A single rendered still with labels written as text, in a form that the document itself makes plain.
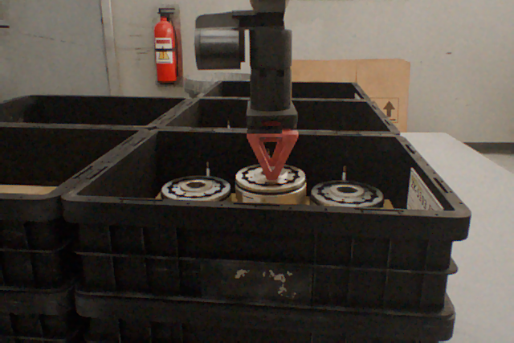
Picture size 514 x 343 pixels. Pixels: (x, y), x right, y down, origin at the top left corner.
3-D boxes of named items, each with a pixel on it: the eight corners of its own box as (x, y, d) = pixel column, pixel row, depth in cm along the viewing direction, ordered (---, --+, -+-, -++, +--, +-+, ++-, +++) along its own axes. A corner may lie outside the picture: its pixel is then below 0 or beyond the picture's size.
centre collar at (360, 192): (362, 187, 65) (362, 183, 65) (366, 200, 60) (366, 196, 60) (328, 185, 65) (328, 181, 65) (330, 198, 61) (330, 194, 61)
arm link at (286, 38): (294, 20, 54) (291, 19, 60) (238, 22, 54) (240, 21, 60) (293, 76, 56) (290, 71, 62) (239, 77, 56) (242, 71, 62)
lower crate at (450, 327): (389, 265, 74) (396, 200, 71) (446, 420, 46) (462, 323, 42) (161, 252, 78) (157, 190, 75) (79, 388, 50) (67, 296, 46)
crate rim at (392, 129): (371, 111, 97) (372, 100, 96) (401, 149, 68) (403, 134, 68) (194, 107, 101) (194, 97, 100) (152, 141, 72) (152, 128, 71)
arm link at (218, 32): (285, -38, 52) (282, -16, 61) (189, -35, 53) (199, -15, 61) (286, 64, 54) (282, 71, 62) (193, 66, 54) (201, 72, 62)
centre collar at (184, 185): (217, 183, 67) (217, 179, 66) (206, 195, 62) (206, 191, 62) (186, 181, 68) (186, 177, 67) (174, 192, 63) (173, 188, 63)
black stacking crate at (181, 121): (367, 152, 99) (371, 103, 96) (394, 205, 71) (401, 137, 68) (197, 147, 103) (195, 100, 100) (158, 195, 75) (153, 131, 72)
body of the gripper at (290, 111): (247, 129, 56) (246, 71, 54) (247, 112, 66) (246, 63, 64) (297, 128, 56) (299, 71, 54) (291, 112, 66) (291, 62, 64)
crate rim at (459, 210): (401, 149, 68) (403, 134, 68) (475, 242, 40) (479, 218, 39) (152, 142, 72) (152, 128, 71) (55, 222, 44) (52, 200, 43)
